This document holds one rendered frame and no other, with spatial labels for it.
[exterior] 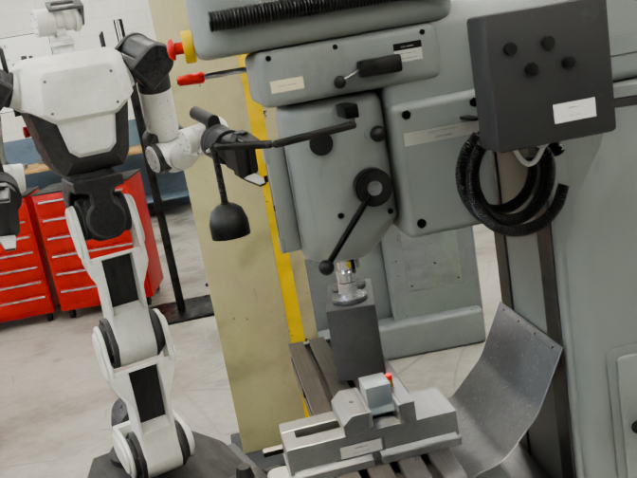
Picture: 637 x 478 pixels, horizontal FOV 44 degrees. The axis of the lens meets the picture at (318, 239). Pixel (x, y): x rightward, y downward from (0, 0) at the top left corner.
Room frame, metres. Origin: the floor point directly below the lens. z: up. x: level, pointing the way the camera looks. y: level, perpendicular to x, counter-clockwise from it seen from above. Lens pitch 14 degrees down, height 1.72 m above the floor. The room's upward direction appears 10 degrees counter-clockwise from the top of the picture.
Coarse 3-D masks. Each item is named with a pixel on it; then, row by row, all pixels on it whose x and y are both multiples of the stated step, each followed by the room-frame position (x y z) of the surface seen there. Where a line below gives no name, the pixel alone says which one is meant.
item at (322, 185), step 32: (352, 96) 1.47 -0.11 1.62; (288, 128) 1.46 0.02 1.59; (320, 128) 1.44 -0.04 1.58; (288, 160) 1.48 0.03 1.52; (320, 160) 1.45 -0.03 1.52; (352, 160) 1.45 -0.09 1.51; (384, 160) 1.46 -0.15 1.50; (320, 192) 1.44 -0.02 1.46; (352, 192) 1.45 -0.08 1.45; (320, 224) 1.45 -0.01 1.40; (384, 224) 1.46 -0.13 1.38; (320, 256) 1.48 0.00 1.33; (352, 256) 1.48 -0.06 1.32
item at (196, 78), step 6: (198, 72) 1.61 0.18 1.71; (216, 72) 1.62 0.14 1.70; (222, 72) 1.62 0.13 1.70; (228, 72) 1.62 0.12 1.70; (234, 72) 1.62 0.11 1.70; (240, 72) 1.62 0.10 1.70; (246, 72) 1.62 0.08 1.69; (180, 78) 1.60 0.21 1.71; (186, 78) 1.60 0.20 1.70; (192, 78) 1.61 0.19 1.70; (198, 78) 1.61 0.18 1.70; (204, 78) 1.61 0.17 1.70; (210, 78) 1.62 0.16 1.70; (180, 84) 1.61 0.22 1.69; (186, 84) 1.61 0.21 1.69
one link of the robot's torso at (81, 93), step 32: (32, 64) 1.98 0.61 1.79; (64, 64) 2.00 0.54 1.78; (96, 64) 2.02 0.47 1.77; (32, 96) 1.96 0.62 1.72; (64, 96) 1.98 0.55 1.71; (96, 96) 2.02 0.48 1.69; (128, 96) 2.07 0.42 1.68; (32, 128) 2.04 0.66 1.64; (64, 128) 1.98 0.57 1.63; (96, 128) 2.02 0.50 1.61; (128, 128) 2.10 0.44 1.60; (64, 160) 1.99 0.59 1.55; (96, 160) 2.03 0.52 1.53
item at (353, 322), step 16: (336, 288) 1.94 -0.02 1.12; (368, 288) 1.93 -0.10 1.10; (336, 304) 1.84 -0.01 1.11; (352, 304) 1.82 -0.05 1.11; (368, 304) 1.81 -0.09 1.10; (336, 320) 1.81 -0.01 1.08; (352, 320) 1.81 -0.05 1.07; (368, 320) 1.81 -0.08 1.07; (336, 336) 1.81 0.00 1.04; (352, 336) 1.81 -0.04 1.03; (368, 336) 1.81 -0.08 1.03; (336, 352) 1.81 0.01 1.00; (352, 352) 1.81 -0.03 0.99; (368, 352) 1.81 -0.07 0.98; (336, 368) 1.81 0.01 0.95; (352, 368) 1.81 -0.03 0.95; (368, 368) 1.81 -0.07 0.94; (384, 368) 1.80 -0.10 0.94
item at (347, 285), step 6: (348, 276) 1.84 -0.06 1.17; (354, 276) 1.85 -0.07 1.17; (342, 282) 1.85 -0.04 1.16; (348, 282) 1.84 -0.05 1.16; (354, 282) 1.85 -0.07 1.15; (342, 288) 1.85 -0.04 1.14; (348, 288) 1.84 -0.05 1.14; (354, 288) 1.85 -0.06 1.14; (342, 294) 1.85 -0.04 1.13; (348, 294) 1.84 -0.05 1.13; (354, 294) 1.85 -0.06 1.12
